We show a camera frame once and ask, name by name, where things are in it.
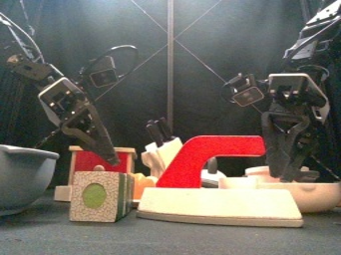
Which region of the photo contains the white toy knife block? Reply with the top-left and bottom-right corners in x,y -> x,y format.
141,117 -> 185,180

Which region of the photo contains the red and white toy iron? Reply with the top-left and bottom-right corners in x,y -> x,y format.
135,134 -> 305,229

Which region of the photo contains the blue toy pot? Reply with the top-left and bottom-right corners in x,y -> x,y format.
0,143 -> 62,217

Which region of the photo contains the white toy frying pan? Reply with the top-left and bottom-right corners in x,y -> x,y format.
218,176 -> 341,214

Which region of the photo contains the wooden toy toaster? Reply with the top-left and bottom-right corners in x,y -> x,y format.
54,144 -> 139,203

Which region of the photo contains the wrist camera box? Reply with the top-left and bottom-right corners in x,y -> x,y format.
79,44 -> 141,90
220,73 -> 270,109

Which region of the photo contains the speckled block with green circle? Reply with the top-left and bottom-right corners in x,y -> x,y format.
69,170 -> 137,224

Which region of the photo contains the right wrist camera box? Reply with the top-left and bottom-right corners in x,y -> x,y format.
220,73 -> 270,109

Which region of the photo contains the vertical metal frame rod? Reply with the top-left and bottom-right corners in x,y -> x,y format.
167,0 -> 174,134

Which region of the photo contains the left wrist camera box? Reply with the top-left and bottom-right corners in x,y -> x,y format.
79,44 -> 141,90

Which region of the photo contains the white toy bowl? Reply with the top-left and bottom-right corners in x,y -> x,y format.
244,164 -> 323,183

